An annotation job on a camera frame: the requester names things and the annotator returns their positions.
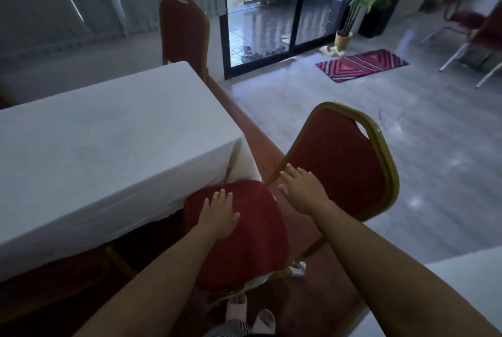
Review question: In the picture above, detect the striped garment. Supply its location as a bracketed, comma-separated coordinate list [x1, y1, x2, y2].
[201, 319, 252, 337]

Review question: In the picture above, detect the person's left forearm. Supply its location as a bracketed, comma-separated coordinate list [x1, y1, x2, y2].
[72, 226, 238, 337]

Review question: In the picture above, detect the tall black planter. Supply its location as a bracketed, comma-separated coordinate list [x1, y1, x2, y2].
[358, 0, 395, 39]

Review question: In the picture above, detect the dark red silver-legged chair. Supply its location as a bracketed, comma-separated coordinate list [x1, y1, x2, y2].
[438, 0, 502, 89]
[419, 0, 495, 47]

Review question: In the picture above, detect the person's right hand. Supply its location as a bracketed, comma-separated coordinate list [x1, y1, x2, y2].
[278, 164, 332, 216]

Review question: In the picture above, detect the red patterned floor mat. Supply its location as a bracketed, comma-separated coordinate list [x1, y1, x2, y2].
[315, 48, 409, 84]

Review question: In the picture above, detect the white tablecloth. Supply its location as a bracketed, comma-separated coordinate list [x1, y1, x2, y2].
[348, 246, 502, 337]
[0, 60, 263, 283]

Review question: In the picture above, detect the person's right forearm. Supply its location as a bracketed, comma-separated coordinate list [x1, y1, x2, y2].
[311, 203, 502, 337]

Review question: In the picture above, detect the pale slipper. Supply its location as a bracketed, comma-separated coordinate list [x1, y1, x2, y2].
[251, 308, 276, 336]
[225, 292, 249, 326]

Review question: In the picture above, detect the black-framed sliding glass door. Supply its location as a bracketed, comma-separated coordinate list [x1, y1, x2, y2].
[219, 0, 351, 81]

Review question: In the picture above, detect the pile of shoes outdoors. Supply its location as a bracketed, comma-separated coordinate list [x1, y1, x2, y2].
[240, 45, 288, 64]

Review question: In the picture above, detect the person's left hand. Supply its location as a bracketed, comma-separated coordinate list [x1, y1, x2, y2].
[197, 189, 241, 241]

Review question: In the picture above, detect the red gold-framed banquet chair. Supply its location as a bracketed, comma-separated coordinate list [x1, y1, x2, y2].
[158, 0, 211, 83]
[183, 101, 401, 304]

